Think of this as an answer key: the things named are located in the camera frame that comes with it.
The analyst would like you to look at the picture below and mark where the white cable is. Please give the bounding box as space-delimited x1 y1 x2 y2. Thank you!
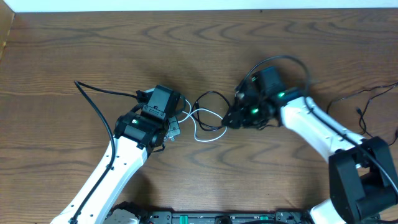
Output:
177 98 228 143

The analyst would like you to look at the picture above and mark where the thick black cable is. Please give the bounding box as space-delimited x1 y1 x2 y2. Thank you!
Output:
189 90 233 132

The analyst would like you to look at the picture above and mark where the thin black cable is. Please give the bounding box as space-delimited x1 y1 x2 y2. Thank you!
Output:
325 81 398 147

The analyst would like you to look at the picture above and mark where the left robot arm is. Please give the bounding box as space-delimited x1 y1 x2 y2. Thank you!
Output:
52 85 184 223

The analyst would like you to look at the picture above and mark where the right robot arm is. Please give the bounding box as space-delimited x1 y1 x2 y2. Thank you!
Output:
221 67 397 223

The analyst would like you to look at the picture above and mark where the left camera cable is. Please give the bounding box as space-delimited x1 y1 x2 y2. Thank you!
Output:
68 80 139 224

